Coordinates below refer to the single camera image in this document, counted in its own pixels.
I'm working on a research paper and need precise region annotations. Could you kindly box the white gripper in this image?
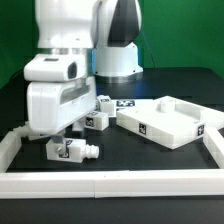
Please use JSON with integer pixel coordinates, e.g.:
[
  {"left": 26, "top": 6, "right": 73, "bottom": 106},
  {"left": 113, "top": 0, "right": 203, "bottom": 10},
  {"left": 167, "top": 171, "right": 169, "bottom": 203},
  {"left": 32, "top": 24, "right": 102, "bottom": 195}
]
[{"left": 24, "top": 54, "right": 96, "bottom": 146}]

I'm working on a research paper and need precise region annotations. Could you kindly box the white square tabletop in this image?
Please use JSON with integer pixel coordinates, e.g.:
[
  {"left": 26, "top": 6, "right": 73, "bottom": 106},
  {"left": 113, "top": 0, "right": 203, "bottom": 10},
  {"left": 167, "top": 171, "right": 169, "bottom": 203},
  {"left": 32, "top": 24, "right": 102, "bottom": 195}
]
[{"left": 116, "top": 96, "right": 224, "bottom": 149}]

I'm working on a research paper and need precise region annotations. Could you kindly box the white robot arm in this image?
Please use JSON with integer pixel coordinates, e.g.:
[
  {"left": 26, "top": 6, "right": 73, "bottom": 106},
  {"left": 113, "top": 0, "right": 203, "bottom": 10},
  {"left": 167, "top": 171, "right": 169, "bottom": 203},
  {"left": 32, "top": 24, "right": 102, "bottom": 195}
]
[{"left": 24, "top": 0, "right": 141, "bottom": 145}]

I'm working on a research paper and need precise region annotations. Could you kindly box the white U-shaped fence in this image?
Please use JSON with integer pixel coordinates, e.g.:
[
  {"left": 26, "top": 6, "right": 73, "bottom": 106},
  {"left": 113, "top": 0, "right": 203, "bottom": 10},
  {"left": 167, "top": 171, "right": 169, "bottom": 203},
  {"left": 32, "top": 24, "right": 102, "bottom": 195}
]
[{"left": 0, "top": 127, "right": 224, "bottom": 200}]

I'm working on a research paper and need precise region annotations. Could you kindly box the white marker sheet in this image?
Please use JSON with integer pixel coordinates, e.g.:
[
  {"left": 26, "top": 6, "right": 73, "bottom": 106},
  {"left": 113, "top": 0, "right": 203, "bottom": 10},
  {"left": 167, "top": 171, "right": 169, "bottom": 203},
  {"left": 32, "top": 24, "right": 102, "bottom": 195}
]
[{"left": 93, "top": 98, "right": 156, "bottom": 119}]

